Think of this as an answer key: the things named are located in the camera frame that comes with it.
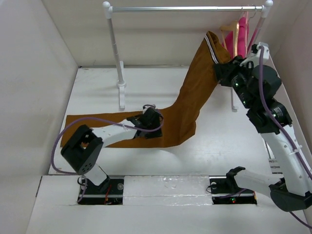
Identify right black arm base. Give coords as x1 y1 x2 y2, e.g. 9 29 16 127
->
206 167 257 205

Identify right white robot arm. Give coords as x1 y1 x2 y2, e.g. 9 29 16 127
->
214 56 312 212

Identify aluminium rail on right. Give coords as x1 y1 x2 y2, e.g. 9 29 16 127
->
263 140 275 173

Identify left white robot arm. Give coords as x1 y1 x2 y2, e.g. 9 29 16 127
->
61 105 163 194

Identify pink garment on hanger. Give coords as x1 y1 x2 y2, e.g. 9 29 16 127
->
225 17 246 59

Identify pink clothes hanger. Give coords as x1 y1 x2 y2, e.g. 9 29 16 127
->
243 11 256 55

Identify silver and white clothes rack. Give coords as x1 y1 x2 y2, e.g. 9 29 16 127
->
102 0 273 110

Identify wooden clothes hanger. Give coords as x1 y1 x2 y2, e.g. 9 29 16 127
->
219 21 239 57

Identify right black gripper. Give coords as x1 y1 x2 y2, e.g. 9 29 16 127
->
214 55 256 109

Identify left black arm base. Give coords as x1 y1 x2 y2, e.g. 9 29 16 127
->
77 176 125 205

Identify brown trousers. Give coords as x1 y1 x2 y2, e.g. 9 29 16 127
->
59 31 232 150

